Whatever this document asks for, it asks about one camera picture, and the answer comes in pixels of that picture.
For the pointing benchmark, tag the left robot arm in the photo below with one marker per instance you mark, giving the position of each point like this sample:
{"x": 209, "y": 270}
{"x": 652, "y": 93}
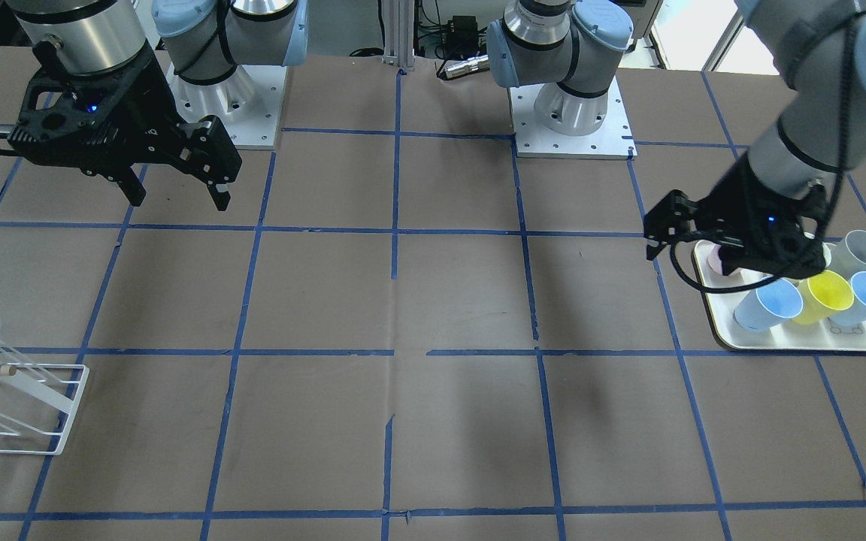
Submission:
{"x": 818, "y": 49}

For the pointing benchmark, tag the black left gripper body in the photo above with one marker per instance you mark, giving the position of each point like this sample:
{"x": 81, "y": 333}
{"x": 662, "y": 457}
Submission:
{"x": 737, "y": 197}

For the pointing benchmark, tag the white wire rack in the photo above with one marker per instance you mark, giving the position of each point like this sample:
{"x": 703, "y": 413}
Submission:
{"x": 38, "y": 406}

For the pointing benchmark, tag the grey plastic cup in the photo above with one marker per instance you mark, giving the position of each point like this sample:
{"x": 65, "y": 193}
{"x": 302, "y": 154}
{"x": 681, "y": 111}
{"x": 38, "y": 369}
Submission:
{"x": 848, "y": 256}

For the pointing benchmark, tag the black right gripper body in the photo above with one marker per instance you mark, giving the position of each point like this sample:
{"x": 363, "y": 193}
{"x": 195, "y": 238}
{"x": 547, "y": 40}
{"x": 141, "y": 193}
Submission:
{"x": 149, "y": 100}

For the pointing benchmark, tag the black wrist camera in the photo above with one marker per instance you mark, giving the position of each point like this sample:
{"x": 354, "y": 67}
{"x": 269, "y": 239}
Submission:
{"x": 63, "y": 135}
{"x": 770, "y": 238}

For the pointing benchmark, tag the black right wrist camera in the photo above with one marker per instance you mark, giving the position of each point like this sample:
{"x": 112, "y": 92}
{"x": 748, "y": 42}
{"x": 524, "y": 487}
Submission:
{"x": 63, "y": 135}

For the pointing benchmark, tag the pink plastic cup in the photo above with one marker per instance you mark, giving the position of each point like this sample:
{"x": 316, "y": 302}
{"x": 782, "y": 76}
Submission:
{"x": 716, "y": 264}

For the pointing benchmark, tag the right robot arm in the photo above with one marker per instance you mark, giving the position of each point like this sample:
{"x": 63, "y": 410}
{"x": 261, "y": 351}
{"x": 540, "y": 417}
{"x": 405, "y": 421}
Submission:
{"x": 207, "y": 40}

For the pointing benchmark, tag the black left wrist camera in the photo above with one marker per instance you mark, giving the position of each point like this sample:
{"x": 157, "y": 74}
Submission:
{"x": 770, "y": 238}

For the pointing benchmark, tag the yellow plastic cup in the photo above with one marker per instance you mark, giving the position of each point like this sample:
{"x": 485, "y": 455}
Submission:
{"x": 826, "y": 294}

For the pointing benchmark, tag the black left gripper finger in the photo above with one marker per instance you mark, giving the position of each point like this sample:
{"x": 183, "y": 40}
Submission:
{"x": 670, "y": 223}
{"x": 739, "y": 275}

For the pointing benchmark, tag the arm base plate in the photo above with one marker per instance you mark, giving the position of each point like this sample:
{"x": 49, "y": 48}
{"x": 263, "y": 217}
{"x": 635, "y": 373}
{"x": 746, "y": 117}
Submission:
{"x": 252, "y": 113}
{"x": 550, "y": 123}

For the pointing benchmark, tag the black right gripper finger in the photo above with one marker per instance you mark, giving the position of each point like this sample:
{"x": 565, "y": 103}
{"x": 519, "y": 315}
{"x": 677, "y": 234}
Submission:
{"x": 131, "y": 186}
{"x": 208, "y": 153}

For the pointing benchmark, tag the light blue plastic cup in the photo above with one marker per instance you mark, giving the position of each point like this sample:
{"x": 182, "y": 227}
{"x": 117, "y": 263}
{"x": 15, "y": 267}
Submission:
{"x": 769, "y": 306}

